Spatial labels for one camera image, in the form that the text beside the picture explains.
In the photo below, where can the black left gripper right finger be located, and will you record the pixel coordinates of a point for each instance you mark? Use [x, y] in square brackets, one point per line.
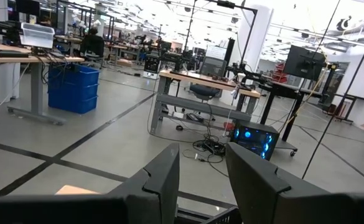
[253, 186]

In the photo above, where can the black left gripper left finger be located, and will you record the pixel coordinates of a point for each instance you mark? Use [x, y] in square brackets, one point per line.
[166, 186]

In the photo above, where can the blue office chair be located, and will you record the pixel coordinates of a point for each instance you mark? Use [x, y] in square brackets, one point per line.
[204, 91]

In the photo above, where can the black computer tower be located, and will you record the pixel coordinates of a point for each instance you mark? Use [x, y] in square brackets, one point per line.
[256, 140]

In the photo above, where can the black mesh basket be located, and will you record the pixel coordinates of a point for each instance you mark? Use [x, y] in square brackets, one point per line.
[206, 217]

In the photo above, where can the black table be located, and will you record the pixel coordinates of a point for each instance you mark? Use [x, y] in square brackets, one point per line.
[312, 91]

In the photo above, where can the black monitor on stand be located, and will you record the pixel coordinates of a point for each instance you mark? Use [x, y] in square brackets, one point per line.
[303, 62]

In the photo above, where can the blue stacked bins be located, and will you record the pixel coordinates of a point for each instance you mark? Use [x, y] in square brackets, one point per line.
[72, 90]

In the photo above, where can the white pillar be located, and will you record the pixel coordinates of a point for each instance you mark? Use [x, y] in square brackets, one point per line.
[258, 37]

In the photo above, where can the person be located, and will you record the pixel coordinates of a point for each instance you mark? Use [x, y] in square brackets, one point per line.
[92, 45]

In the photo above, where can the wooden desk grey legs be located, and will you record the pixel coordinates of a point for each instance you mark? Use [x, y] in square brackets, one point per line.
[29, 59]

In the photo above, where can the clear plastic bin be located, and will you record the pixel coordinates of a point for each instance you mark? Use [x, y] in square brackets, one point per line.
[37, 35]

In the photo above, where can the wooden workbench grey frame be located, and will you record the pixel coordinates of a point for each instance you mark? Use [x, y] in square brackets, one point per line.
[200, 105]

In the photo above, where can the black gantry frame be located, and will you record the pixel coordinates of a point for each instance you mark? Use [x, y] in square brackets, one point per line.
[250, 31]

